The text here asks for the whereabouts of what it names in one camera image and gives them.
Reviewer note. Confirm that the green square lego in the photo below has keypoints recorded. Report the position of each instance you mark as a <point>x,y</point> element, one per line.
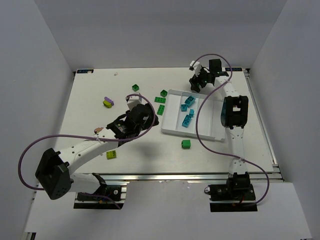
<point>135,87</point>
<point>163,93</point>

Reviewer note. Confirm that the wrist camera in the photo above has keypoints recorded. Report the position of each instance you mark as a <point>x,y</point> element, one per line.
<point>196,67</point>
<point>133,101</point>

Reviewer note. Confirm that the dark label sticker right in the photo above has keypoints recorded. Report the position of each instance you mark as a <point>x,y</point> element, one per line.
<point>233,69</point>

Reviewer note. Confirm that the dark label sticker left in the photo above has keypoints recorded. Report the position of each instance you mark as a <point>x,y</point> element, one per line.
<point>84,71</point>

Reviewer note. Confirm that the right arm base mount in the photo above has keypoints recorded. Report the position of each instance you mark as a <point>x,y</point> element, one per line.
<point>236,195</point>

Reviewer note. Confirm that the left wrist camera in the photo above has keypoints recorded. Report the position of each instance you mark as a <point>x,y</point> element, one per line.
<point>133,101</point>

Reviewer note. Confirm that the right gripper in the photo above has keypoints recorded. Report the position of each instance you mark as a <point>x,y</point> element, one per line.
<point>195,83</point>

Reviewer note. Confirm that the teal square lego brick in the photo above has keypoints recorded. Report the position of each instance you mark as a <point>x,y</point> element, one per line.
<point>191,112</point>

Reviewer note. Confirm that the green 2x4 lego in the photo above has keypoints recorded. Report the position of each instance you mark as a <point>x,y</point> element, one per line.
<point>160,110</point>
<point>161,100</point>

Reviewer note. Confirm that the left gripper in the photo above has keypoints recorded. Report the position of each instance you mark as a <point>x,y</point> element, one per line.
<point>149,118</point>

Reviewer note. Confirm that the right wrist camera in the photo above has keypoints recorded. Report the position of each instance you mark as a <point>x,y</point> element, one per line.
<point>196,67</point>

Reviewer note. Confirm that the dark label sticker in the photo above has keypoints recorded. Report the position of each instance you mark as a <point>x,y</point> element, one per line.
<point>233,69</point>
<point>84,71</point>

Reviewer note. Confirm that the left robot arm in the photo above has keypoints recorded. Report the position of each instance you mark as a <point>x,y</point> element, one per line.
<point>56,171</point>

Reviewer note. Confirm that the teal small lego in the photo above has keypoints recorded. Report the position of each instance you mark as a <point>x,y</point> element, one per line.
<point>183,107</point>

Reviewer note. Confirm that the teal 2x4 lego brick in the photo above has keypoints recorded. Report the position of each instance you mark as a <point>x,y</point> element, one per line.
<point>186,121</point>

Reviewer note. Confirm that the lime 2x2 lego brick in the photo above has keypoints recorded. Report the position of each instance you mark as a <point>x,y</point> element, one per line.
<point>111,154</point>

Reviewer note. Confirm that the teal curved large lego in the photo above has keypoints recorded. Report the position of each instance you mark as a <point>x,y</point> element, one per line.
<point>190,100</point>

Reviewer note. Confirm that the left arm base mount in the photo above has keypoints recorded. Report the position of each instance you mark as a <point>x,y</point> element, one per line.
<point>94,193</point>

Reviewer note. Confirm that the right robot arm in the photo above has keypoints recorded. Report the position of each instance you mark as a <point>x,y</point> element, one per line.
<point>233,117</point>

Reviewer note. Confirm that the purple scalloped lego brick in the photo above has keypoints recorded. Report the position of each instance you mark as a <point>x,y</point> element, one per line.
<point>109,100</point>

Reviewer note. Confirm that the white compartment tray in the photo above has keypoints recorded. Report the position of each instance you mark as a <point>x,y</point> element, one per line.
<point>206,121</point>

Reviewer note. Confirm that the lime curved lego brick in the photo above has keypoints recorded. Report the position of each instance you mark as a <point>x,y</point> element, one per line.
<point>107,104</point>

